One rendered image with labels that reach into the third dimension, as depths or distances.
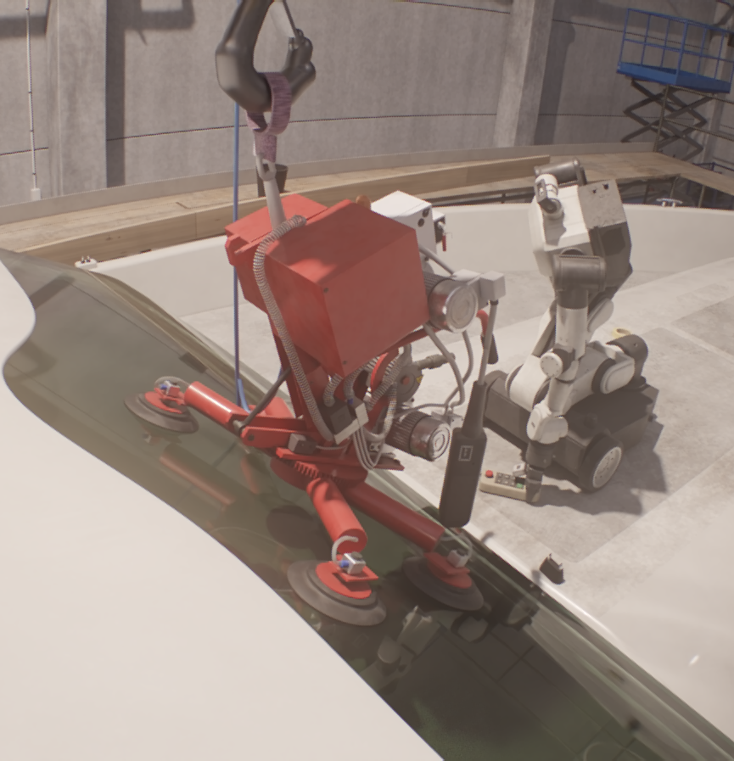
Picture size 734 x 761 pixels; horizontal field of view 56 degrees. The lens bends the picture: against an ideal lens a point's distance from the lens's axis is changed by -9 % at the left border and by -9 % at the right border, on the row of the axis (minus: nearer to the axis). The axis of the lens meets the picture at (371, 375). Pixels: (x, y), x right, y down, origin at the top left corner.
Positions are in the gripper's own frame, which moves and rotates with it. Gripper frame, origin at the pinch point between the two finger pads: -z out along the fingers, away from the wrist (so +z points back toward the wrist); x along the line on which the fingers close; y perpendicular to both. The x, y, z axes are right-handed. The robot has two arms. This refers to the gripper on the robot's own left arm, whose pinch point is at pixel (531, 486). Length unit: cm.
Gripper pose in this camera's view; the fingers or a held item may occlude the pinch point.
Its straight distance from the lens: 255.6
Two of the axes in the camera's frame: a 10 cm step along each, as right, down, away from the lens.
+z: 0.9, -8.7, -4.8
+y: -9.6, -2.1, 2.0
